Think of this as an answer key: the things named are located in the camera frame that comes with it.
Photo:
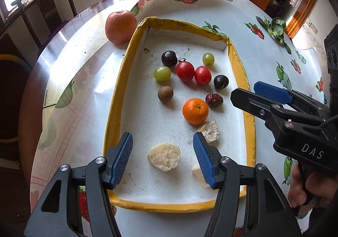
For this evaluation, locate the orange tangerine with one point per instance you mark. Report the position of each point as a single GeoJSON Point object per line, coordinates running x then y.
{"type": "Point", "coordinates": [195, 111]}

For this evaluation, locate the red apple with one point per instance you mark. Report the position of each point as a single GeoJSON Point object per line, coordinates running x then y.
{"type": "Point", "coordinates": [121, 27]}

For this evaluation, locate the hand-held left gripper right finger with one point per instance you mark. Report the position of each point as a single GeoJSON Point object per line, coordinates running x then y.
{"type": "Point", "coordinates": [203, 163]}

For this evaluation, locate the dark purple grape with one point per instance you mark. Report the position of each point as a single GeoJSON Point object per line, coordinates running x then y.
{"type": "Point", "coordinates": [169, 58]}
{"type": "Point", "coordinates": [221, 82]}

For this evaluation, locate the dark wooden chair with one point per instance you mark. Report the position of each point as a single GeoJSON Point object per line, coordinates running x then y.
{"type": "Point", "coordinates": [48, 2]}

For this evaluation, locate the green leafy vegetable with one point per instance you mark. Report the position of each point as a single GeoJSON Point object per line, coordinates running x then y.
{"type": "Point", "coordinates": [276, 27]}

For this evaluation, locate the brown longan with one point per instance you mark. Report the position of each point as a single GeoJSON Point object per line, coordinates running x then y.
{"type": "Point", "coordinates": [165, 93]}

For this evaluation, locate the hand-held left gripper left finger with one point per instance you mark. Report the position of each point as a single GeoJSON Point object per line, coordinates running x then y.
{"type": "Point", "coordinates": [121, 160]}

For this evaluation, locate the green grape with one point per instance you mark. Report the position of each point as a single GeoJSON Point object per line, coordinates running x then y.
{"type": "Point", "coordinates": [208, 59]}
{"type": "Point", "coordinates": [162, 73]}

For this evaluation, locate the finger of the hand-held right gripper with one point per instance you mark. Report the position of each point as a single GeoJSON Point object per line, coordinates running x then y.
{"type": "Point", "coordinates": [250, 102]}
{"type": "Point", "coordinates": [272, 92]}

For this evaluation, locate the fruit print tablecloth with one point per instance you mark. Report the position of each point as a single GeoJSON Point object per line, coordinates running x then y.
{"type": "Point", "coordinates": [87, 86]}

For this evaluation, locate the person's right hand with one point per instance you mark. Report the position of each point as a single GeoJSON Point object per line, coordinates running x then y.
{"type": "Point", "coordinates": [298, 192]}

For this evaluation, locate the red cherry tomato with stem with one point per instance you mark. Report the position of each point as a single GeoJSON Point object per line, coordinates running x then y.
{"type": "Point", "coordinates": [185, 71]}

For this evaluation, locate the white foam tray yellow tape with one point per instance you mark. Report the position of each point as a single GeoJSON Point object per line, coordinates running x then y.
{"type": "Point", "coordinates": [148, 121]}

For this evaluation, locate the red jujube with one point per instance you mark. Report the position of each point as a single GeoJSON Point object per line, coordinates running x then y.
{"type": "Point", "coordinates": [214, 100]}

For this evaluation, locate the beige food chunk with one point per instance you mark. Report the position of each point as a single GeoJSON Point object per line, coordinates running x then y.
{"type": "Point", "coordinates": [211, 132]}
{"type": "Point", "coordinates": [198, 173]}
{"type": "Point", "coordinates": [163, 156]}

